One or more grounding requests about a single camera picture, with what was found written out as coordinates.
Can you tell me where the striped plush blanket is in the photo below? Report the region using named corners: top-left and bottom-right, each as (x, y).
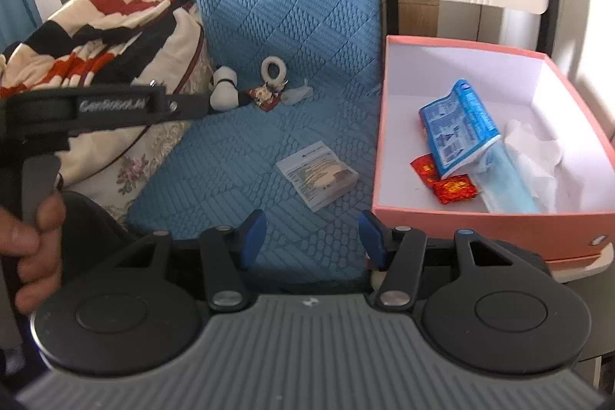
top-left (0, 0), bottom-right (214, 187)

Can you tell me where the clear packet with printed paper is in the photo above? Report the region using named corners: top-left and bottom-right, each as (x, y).
top-left (275, 142), bottom-right (360, 213)

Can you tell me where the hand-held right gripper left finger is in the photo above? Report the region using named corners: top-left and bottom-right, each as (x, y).
top-left (113, 209), bottom-right (268, 314)

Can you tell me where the black and white plush toy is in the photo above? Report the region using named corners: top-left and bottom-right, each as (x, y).
top-left (210, 66), bottom-right (239, 110)

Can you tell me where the white tissue paper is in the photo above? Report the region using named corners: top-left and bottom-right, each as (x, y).
top-left (502, 118), bottom-right (563, 214)

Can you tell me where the pink box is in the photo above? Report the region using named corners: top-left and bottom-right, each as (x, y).
top-left (371, 34), bottom-right (615, 269)

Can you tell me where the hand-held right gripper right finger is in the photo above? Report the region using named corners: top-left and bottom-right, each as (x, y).
top-left (358, 209), bottom-right (534, 310)

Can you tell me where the blue tissue packet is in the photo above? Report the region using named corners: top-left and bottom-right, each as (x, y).
top-left (418, 78), bottom-right (501, 180)

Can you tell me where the red patterned pouch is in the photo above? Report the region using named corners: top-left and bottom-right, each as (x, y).
top-left (247, 84), bottom-right (282, 110)

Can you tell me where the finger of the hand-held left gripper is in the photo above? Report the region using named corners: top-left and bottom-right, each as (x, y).
top-left (166, 94), bottom-right (212, 121)

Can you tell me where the red foil packet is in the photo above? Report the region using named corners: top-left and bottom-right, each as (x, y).
top-left (409, 154), bottom-right (440, 190)
top-left (432, 174), bottom-right (479, 205)

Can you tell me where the brown wooden panel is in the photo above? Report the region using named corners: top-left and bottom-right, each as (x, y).
top-left (398, 0), bottom-right (541, 50)

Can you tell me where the floral quilted bedcover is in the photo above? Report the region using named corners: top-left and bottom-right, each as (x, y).
top-left (72, 119), bottom-right (193, 223)

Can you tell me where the blue face mask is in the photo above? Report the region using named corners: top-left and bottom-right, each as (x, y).
top-left (475, 141), bottom-right (541, 214)

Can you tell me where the clear plastic piece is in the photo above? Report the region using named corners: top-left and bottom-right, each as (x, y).
top-left (281, 78), bottom-right (314, 106)

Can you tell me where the person's left hand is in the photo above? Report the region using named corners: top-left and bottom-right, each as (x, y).
top-left (0, 191), bottom-right (68, 317)

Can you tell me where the white fuzzy ring keychain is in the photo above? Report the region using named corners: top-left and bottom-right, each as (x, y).
top-left (261, 56), bottom-right (288, 88)

